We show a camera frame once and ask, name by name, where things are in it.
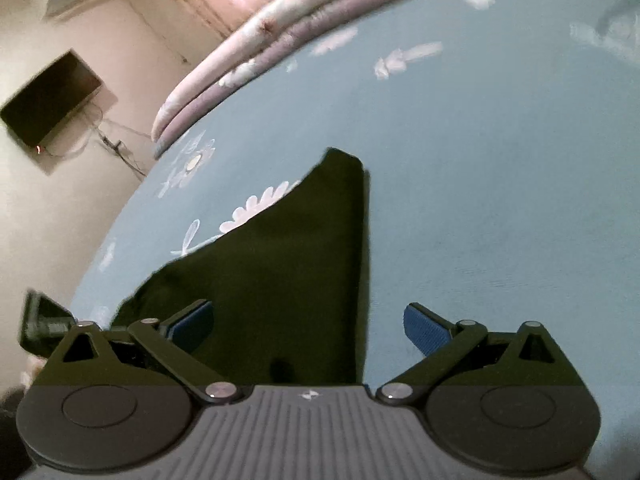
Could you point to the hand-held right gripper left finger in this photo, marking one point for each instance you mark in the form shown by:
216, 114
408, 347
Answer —
192, 325

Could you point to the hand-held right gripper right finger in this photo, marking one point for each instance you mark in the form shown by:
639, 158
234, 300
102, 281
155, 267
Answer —
425, 327

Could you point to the black pants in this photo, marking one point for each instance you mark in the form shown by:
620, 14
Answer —
290, 270

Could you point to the blue floral bed sheet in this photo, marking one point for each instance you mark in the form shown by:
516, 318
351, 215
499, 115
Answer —
475, 185

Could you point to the folded floral quilt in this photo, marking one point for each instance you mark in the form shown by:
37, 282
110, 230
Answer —
280, 35

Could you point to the wall television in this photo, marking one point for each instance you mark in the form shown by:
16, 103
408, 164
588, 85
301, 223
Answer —
50, 102

